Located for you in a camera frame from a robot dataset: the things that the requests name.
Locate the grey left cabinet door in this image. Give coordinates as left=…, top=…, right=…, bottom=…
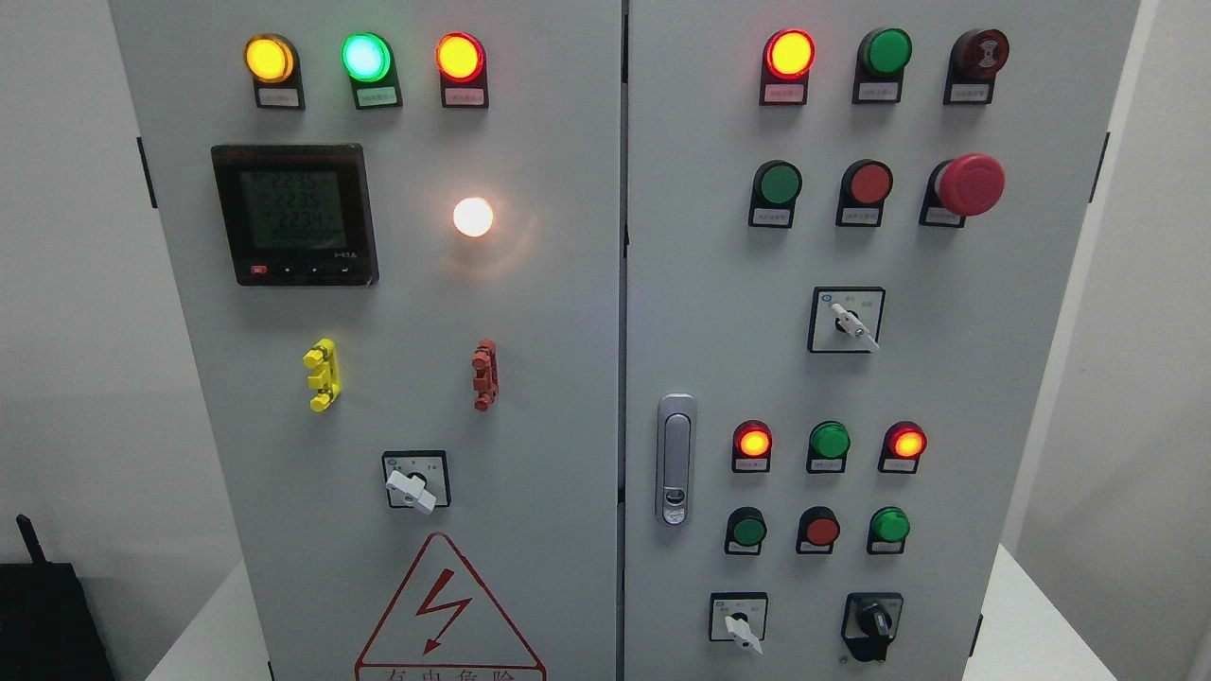
left=110, top=1, right=622, bottom=680

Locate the yellow terminal clip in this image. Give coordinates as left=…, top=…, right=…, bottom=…
left=302, top=338, right=342, bottom=413

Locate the black digital power meter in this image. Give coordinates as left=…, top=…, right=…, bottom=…
left=211, top=143, right=379, bottom=288

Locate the white selector switch bottom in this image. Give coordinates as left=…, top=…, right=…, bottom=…
left=708, top=591, right=769, bottom=656

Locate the yellow indicator lamp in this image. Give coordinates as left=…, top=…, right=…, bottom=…
left=245, top=33, right=306, bottom=111

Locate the dark red buzzer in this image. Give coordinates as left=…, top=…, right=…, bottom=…
left=943, top=27, right=1010, bottom=105

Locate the red terminal clip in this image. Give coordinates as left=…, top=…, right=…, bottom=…
left=471, top=338, right=500, bottom=412

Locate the silver door handle lock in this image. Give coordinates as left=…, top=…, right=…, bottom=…
left=655, top=393, right=698, bottom=527

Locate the grey cabinet door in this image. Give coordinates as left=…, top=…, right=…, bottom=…
left=110, top=1, right=622, bottom=680
left=622, top=1, right=1140, bottom=680

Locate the green indicator lamp lower middle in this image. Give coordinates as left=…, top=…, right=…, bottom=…
left=807, top=420, right=851, bottom=474

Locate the green push button lower right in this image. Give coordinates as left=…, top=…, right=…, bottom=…
left=866, top=507, right=912, bottom=555

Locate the red push button upper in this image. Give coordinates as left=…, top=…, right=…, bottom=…
left=834, top=159, right=894, bottom=227

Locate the red indicator lamp top right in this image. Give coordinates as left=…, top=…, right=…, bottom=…
left=761, top=27, right=815, bottom=105

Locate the grey right cabinet door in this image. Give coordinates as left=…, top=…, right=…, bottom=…
left=622, top=1, right=1140, bottom=680

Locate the white selector switch upper right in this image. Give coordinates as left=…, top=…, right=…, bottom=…
left=807, top=288, right=886, bottom=354

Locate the green indicator lamp top right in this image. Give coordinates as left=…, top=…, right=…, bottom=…
left=851, top=27, right=913, bottom=105

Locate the white selector switch left door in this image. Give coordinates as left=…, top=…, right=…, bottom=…
left=381, top=451, right=450, bottom=515

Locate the red push button lower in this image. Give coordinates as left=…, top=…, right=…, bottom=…
left=796, top=507, right=842, bottom=553

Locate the red emergency stop button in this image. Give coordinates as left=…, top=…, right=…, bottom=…
left=920, top=151, right=1005, bottom=228

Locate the black rotary knob switch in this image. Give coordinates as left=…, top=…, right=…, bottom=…
left=842, top=593, right=903, bottom=663

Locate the green push button upper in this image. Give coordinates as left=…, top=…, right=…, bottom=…
left=747, top=160, right=803, bottom=229

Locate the white glowing lamp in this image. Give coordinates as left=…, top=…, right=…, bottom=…
left=450, top=198, right=497, bottom=238

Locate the red indicator lamp lower left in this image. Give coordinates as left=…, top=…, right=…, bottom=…
left=731, top=419, right=773, bottom=473

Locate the red electric hazard sign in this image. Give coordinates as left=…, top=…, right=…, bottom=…
left=354, top=532, right=549, bottom=680

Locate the red indicator lamp left door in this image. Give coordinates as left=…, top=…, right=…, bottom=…
left=435, top=33, right=489, bottom=109

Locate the red indicator lamp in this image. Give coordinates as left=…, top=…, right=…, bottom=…
left=878, top=420, right=926, bottom=474
left=761, top=27, right=815, bottom=105
left=731, top=419, right=773, bottom=473

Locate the green push button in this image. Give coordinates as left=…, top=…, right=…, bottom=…
left=747, top=160, right=803, bottom=229
left=866, top=507, right=912, bottom=555
left=724, top=507, right=768, bottom=556

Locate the lit green indicator lamp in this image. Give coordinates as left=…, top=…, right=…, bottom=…
left=342, top=33, right=402, bottom=111

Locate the white selector switch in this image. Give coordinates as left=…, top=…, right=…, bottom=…
left=807, top=288, right=886, bottom=354
left=708, top=591, right=769, bottom=656

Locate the green push button lower left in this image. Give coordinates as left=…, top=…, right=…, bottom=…
left=724, top=507, right=768, bottom=556

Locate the red indicator lamp lower right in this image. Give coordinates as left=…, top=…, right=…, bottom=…
left=878, top=420, right=926, bottom=474

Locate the black device with antenna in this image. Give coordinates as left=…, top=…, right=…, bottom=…
left=1, top=515, right=114, bottom=680

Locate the red push button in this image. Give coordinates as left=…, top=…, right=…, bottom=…
left=796, top=507, right=842, bottom=553
left=834, top=159, right=894, bottom=227

